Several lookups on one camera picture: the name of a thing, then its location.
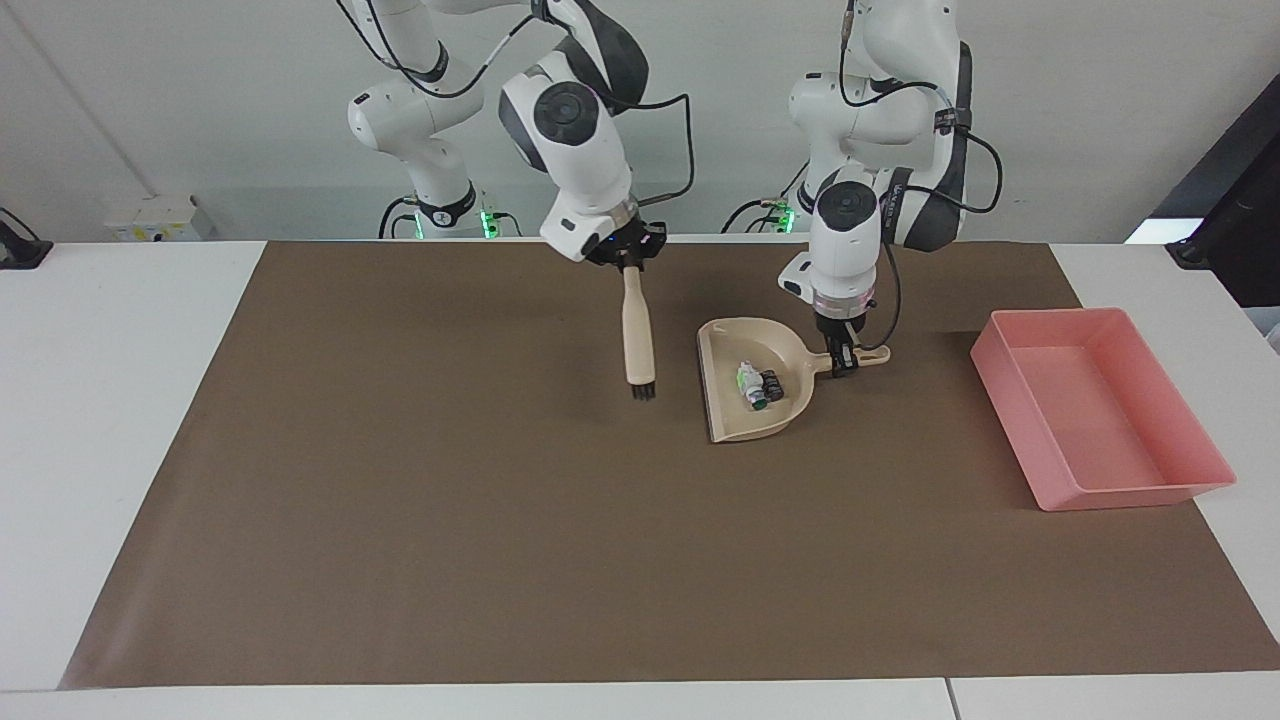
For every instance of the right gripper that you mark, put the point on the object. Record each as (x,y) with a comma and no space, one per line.
(622,245)

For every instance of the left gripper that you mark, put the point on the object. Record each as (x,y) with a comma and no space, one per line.
(838,324)

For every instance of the beige hand brush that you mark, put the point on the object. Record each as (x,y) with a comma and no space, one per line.
(638,335)

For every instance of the beige dustpan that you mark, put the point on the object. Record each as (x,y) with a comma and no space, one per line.
(740,350)

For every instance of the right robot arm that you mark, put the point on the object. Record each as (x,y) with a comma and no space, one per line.
(575,150)

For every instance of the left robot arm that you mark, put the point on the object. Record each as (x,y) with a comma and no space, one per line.
(846,250)

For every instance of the black e-waste piece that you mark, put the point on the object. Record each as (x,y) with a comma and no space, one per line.
(772,385)

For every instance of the pink plastic bin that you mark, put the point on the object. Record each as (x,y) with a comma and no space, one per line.
(1095,415)

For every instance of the black stand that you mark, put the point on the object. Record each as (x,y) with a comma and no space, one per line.
(20,245)
(1235,220)

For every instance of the white wall socket box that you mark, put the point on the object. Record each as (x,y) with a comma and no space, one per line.
(155,218)

